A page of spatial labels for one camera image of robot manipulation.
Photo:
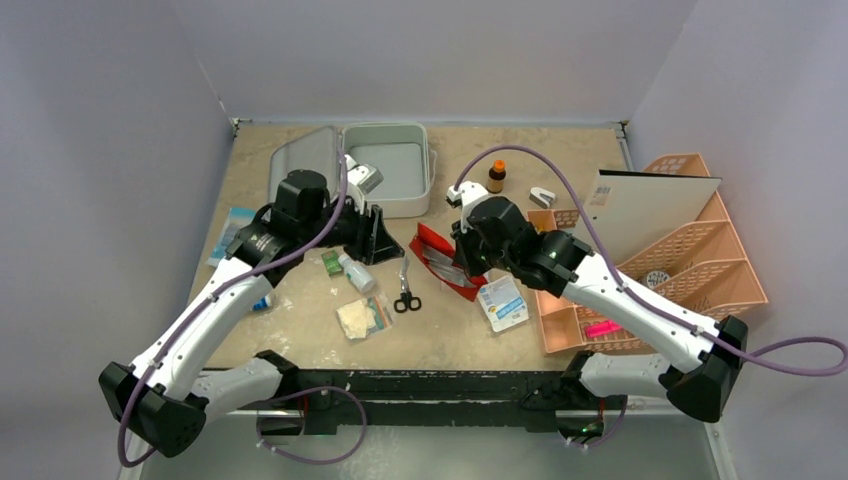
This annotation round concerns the blue white ointment tube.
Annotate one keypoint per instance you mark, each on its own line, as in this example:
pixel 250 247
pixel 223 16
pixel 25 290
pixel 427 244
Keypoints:
pixel 264 303

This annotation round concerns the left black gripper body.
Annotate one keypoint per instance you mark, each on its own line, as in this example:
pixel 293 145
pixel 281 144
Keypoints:
pixel 348 230

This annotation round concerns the small green medicine box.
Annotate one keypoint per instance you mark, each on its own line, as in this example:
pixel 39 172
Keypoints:
pixel 331 262

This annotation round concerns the blue white mask packet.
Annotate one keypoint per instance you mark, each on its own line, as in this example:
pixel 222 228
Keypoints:
pixel 502 303

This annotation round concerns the black handled scissors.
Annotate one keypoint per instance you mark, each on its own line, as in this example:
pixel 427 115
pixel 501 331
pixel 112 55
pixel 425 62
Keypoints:
pixel 406 301

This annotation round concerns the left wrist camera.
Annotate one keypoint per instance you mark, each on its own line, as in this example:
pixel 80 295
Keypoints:
pixel 362 179

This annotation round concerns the orange compartment tray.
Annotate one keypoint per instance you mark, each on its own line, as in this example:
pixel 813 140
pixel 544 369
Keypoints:
pixel 561 323

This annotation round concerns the red first aid pouch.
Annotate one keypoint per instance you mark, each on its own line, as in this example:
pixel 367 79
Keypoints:
pixel 436 255

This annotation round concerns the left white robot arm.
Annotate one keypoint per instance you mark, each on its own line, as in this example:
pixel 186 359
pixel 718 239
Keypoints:
pixel 161 396

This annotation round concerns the pink highlighter marker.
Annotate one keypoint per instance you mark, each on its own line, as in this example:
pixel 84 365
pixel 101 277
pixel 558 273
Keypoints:
pixel 601 329

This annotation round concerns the white plastic bottle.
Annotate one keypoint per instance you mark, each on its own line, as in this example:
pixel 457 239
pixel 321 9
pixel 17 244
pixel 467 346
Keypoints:
pixel 357 274

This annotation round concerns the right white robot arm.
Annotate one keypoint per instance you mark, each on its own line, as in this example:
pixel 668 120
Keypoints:
pixel 692 366

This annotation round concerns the grey open storage case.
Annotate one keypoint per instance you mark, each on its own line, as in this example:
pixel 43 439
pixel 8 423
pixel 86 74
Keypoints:
pixel 399 151

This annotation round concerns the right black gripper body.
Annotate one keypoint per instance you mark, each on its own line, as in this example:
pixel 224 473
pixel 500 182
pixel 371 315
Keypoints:
pixel 468 252

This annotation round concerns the orange plastic file rack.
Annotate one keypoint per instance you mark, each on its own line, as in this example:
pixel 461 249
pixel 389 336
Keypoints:
pixel 710 271

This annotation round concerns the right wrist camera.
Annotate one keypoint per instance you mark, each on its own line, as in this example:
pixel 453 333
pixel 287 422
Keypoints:
pixel 466 196

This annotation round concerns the brown bottle orange cap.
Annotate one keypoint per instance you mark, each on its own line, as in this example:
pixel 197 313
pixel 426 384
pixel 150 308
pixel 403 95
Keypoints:
pixel 496 177

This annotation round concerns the white board folder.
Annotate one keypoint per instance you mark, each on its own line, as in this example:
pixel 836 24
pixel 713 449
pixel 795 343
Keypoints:
pixel 631 210

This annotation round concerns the beige gauze in bag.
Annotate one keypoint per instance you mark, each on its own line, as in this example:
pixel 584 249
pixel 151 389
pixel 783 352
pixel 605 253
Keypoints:
pixel 365 317

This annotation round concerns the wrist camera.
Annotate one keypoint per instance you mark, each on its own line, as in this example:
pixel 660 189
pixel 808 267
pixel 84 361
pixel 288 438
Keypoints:
pixel 362 179
pixel 466 196

